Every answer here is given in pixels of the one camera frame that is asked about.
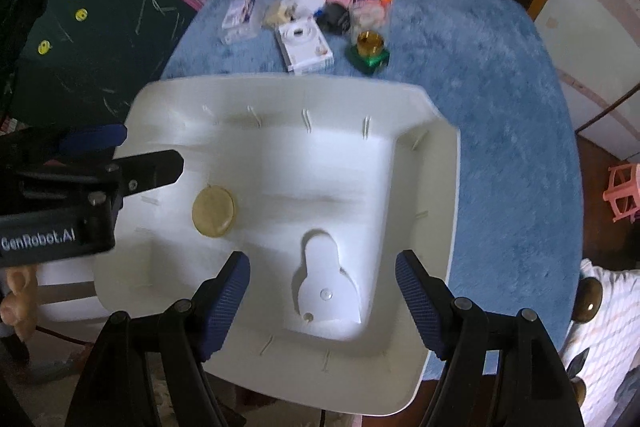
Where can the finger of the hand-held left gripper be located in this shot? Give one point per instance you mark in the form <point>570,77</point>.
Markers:
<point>95,138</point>
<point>150,169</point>

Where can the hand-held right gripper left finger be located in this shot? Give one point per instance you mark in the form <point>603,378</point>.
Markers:
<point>227,302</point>

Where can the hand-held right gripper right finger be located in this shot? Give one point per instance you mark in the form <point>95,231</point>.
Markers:
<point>417,302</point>

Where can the tan round disc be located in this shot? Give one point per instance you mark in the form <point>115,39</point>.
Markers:
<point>214,212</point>

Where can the white plastic container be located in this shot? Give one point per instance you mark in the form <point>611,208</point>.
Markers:
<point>300,167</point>

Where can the clear plastic case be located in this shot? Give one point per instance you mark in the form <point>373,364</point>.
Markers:
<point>240,22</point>

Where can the white box with circle print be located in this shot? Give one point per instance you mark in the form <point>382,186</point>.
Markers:
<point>302,44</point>

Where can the beige small figurine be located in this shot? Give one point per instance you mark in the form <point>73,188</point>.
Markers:
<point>276,14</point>

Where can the black small pouch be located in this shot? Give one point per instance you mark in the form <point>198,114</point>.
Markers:
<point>334,18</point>

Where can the gold cylinder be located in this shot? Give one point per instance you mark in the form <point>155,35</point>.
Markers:
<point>369,52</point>

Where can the clear plastic jar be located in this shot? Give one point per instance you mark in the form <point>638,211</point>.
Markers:
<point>369,18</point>

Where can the person's left hand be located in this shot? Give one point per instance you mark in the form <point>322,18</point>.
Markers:
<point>17,307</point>

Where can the white keyhole-shaped plastic piece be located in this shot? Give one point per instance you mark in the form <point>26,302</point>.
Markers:
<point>325,287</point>

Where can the yellow smiley magnet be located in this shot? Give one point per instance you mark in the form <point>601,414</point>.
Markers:
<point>81,13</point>
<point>44,47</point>

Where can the brown round knob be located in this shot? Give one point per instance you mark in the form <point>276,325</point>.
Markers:
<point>587,302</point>

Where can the white knitted cloth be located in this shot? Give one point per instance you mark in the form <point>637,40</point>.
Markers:
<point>610,337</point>

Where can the blue plush blanket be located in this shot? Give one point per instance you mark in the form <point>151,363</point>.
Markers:
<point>475,82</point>

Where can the pink plastic stool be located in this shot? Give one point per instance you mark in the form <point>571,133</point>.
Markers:
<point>622,194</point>

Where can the dark chalkboard with pink frame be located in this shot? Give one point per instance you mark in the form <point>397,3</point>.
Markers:
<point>100,57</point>

